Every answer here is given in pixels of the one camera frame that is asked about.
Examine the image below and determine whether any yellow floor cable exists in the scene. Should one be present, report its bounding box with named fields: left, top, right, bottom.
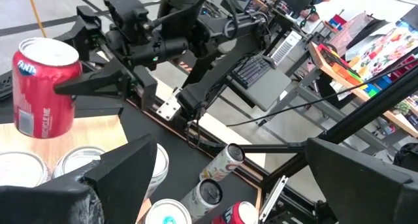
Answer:
left=26, top=0, right=48, bottom=39

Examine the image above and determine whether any black table mat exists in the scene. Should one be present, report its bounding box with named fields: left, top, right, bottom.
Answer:
left=74, top=96, right=262, bottom=224

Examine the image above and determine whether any red soda can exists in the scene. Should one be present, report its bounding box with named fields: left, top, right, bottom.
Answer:
left=211, top=200, right=259, bottom=224
left=12, top=37, right=83, bottom=140

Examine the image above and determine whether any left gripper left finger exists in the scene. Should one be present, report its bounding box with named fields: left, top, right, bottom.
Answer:
left=0, top=133, right=159, bottom=224

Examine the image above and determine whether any colourful box stack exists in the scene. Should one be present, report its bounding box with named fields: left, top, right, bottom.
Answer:
left=318, top=43, right=369, bottom=90

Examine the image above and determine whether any dark computer keyboard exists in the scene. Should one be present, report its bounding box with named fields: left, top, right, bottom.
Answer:
left=231, top=54, right=274, bottom=89

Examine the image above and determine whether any black orange striped floor mat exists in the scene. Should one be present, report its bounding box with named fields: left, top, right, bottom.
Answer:
left=176, top=59, right=195, bottom=74

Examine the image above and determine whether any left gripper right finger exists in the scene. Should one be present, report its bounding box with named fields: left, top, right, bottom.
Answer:
left=305, top=137, right=418, bottom=224

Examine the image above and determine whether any light grey computer tower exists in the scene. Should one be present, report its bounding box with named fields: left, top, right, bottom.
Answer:
left=270, top=30, right=303, bottom=65

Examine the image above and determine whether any floral print cloth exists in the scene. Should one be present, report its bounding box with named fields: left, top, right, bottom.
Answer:
left=346, top=26, right=418, bottom=84

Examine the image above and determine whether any wooden shelf with black frame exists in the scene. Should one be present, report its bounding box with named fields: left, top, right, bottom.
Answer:
left=0, top=96, right=154, bottom=224

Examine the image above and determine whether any grey desk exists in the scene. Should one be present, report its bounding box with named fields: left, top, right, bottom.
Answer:
left=228, top=54, right=293, bottom=112

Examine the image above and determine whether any silver slotted rail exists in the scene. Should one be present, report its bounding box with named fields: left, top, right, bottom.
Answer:
left=259, top=174, right=289, bottom=223

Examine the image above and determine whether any wooden workbench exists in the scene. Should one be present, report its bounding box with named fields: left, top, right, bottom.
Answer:
left=308, top=42, right=418, bottom=138

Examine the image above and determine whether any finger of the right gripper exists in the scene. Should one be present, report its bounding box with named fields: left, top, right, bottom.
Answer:
left=54, top=68, right=134, bottom=100
left=54, top=5, right=103, bottom=62

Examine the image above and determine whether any black computer mouse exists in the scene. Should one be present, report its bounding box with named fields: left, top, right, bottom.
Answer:
left=263, top=55, right=278, bottom=69

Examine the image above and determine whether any white Celsius can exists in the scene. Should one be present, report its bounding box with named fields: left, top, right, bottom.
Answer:
left=179, top=178, right=224, bottom=223
left=199, top=142, right=246, bottom=182

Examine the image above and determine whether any silver mounting bracket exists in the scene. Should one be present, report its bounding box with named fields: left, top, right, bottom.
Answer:
left=155, top=88, right=182, bottom=122

